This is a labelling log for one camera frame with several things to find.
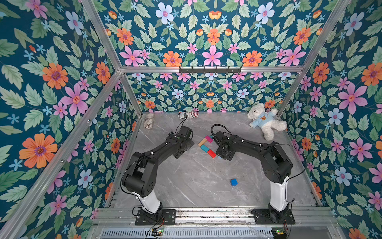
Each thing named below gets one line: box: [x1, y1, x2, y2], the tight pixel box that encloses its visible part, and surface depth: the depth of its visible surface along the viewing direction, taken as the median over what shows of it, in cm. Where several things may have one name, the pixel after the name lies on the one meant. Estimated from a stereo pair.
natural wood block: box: [197, 137, 208, 147], surface depth 104 cm
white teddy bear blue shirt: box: [247, 102, 288, 141], surface depth 107 cm
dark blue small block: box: [230, 178, 238, 187], surface depth 86 cm
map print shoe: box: [143, 112, 155, 130], surface depth 113 cm
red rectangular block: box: [207, 149, 217, 159], surface depth 100 cm
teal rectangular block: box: [199, 144, 210, 153], surface depth 101 cm
